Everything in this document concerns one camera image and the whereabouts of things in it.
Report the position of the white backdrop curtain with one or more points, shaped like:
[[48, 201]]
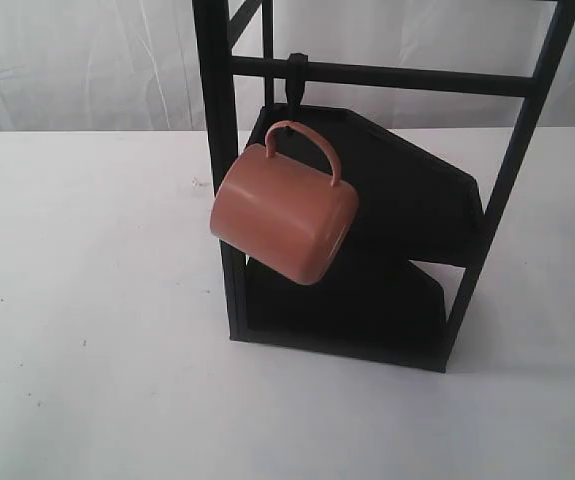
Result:
[[133, 65]]

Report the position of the terracotta pink ceramic mug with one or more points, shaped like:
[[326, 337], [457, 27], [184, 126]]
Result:
[[283, 213]]

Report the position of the black metal shelf rack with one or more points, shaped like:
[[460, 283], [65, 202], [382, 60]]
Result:
[[398, 289]]

